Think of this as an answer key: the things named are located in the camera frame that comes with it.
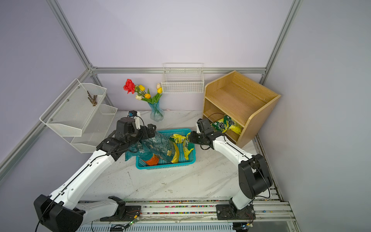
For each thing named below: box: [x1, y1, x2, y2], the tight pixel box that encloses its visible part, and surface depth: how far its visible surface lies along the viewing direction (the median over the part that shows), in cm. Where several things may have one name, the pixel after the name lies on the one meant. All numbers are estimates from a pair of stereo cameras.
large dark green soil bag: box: [141, 131, 176, 162], surface depth 81 cm
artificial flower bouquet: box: [123, 78, 163, 105], surface depth 90 cm
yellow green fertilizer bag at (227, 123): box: [210, 115, 244, 135], surface depth 86 cm
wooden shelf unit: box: [202, 70, 282, 148], surface depth 85 cm
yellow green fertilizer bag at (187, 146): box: [176, 132, 195, 161], surface depth 91 cm
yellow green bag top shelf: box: [170, 132, 191, 146], surface depth 97 cm
